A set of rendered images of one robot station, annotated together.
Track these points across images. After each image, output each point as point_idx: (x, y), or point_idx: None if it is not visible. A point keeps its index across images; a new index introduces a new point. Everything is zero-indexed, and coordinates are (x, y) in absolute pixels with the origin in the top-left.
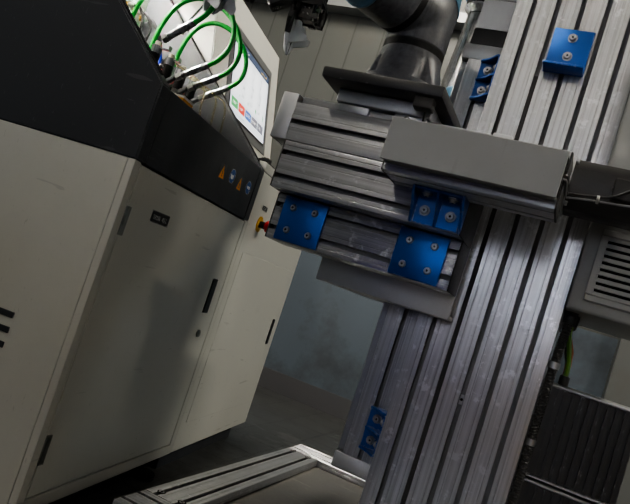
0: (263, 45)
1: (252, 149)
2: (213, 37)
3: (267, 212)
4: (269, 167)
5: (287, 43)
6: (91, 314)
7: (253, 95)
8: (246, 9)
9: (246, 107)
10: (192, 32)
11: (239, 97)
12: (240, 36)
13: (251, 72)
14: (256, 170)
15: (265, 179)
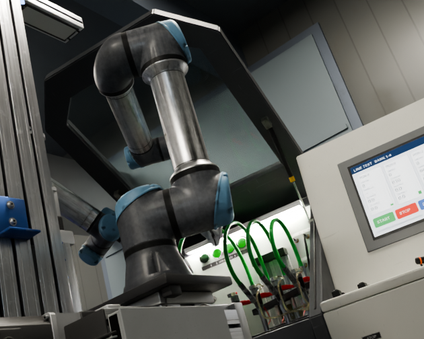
0: None
1: (313, 299)
2: (312, 211)
3: (385, 334)
4: (328, 303)
5: (208, 241)
6: None
7: None
8: (361, 130)
9: (418, 198)
10: (287, 235)
11: (392, 206)
12: (245, 239)
13: (408, 160)
14: (301, 327)
15: (333, 317)
